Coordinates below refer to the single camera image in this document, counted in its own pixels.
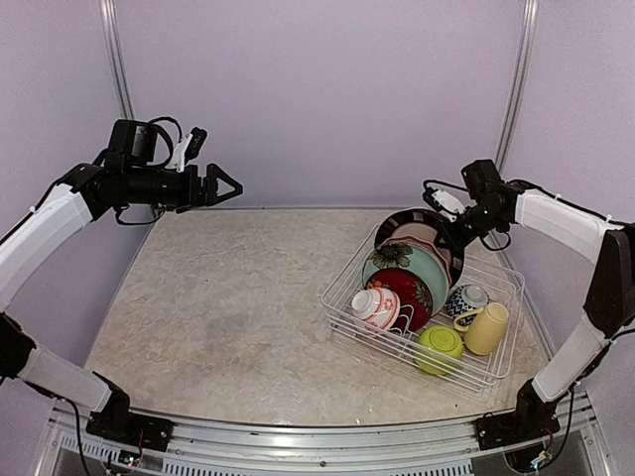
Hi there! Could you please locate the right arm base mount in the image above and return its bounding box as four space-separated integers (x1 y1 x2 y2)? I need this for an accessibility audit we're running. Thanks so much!
474 412 561 450

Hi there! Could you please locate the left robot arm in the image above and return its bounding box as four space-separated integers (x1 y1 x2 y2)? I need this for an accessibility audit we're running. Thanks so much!
1 117 243 441

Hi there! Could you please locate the white wire dish rack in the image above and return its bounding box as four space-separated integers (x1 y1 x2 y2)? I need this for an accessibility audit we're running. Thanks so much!
320 234 525 393

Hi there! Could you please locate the yellow mug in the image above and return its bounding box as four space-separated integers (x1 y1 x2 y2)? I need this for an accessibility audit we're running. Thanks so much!
453 302 510 356

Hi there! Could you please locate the aluminium corner post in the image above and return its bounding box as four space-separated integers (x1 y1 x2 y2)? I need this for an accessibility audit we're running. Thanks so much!
494 0 540 173
98 0 136 120

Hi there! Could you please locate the light teal floral plate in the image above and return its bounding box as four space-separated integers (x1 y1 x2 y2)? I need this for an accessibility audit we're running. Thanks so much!
362 237 450 316

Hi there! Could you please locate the pink scalloped plate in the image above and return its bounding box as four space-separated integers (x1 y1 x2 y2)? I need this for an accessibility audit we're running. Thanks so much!
381 235 453 289

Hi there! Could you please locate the blue white patterned cup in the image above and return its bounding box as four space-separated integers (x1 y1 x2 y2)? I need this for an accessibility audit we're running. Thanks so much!
445 284 490 318

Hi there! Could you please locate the left aluminium corner post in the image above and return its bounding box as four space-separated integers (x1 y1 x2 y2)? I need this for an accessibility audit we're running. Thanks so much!
98 0 136 120

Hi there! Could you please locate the aluminium front rail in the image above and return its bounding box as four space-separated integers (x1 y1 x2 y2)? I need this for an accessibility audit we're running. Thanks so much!
36 393 617 475

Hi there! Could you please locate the lime green bowl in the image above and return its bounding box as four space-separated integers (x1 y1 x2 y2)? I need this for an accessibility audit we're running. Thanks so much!
413 325 463 376

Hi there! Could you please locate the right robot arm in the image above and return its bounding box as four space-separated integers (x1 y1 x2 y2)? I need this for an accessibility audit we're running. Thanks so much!
423 159 634 440

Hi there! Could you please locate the white red patterned bowl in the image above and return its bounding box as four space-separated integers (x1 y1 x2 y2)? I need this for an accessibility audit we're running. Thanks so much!
351 288 401 335

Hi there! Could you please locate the right aluminium corner post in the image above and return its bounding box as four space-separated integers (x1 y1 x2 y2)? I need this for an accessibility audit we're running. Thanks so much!
494 0 540 173

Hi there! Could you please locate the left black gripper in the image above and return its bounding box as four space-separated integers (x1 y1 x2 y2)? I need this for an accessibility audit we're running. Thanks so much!
125 162 242 212

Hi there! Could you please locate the red floral bowl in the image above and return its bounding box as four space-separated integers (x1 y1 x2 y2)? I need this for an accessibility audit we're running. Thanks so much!
365 268 434 332

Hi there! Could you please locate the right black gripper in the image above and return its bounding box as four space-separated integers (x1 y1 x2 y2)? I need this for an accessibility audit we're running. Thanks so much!
435 201 506 253

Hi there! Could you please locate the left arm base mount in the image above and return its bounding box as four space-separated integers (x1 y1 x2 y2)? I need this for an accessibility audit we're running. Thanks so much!
86 413 174 452

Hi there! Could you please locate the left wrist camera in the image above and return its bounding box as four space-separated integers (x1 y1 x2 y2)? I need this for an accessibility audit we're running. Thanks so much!
166 127 207 173

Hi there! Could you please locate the black rimmed beige plate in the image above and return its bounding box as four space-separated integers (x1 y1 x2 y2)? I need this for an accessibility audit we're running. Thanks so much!
374 208 464 287

